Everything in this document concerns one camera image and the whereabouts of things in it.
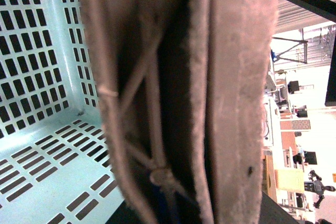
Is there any light teal plastic basket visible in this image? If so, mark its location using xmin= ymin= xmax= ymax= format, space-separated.
xmin=1 ymin=0 xmax=123 ymax=223

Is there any brown basket handle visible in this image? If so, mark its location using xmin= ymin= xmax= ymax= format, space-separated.
xmin=80 ymin=0 xmax=278 ymax=223

